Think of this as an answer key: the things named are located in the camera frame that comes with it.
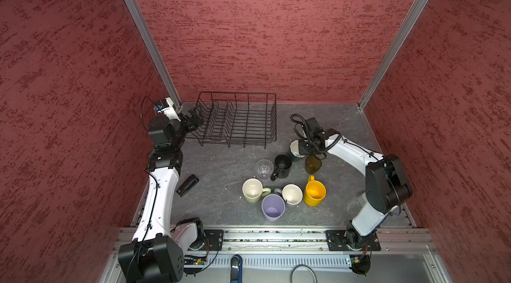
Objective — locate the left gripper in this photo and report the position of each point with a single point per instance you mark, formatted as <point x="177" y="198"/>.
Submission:
<point x="193" y="126"/>

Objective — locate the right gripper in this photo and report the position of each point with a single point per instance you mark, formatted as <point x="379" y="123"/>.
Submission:
<point x="303" y="152"/>

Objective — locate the teal mug white inside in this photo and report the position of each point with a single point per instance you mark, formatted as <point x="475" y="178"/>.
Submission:
<point x="293" y="152"/>

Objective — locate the black mug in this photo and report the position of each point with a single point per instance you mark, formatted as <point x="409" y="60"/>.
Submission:
<point x="282" y="167"/>

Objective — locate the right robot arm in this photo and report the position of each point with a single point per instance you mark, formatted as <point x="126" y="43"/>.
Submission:
<point x="387" y="185"/>

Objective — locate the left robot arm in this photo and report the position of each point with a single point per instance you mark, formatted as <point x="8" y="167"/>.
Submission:
<point x="156" y="252"/>

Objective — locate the yellow mug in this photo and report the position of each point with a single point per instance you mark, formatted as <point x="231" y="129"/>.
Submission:
<point x="314" y="193"/>

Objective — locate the grey mug cream inside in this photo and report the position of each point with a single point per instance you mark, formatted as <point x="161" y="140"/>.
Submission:
<point x="291" y="194"/>

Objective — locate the clear plastic cup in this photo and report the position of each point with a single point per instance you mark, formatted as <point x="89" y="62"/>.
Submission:
<point x="264" y="169"/>

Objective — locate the black stapler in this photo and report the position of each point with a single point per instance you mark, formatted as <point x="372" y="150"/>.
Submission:
<point x="186" y="186"/>

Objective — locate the lavender cup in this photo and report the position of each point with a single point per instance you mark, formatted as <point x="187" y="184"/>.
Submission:
<point x="273" y="207"/>

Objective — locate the light green mug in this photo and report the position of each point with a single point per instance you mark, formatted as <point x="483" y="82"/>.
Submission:
<point x="253" y="190"/>

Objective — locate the left corner aluminium profile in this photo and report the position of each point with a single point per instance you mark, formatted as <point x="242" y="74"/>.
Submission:
<point x="152" y="48"/>

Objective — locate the corner aluminium profile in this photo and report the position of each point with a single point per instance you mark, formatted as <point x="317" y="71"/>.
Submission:
<point x="403" y="32"/>
<point x="152" y="48"/>

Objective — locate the right corner aluminium profile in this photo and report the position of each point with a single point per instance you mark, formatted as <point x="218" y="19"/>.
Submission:
<point x="403" y="32"/>

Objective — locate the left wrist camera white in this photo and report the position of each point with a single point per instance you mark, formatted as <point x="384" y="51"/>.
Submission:
<point x="166" y="107"/>

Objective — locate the black wire dish rack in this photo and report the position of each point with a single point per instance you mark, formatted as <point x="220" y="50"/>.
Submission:
<point x="235" y="118"/>

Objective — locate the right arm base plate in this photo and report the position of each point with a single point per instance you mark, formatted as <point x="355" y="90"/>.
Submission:
<point x="350" y="240"/>

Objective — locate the front aluminium rail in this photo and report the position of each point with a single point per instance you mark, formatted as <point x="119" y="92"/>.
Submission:
<point x="315" y="240"/>

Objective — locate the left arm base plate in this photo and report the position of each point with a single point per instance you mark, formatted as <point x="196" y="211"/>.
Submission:
<point x="207" y="240"/>

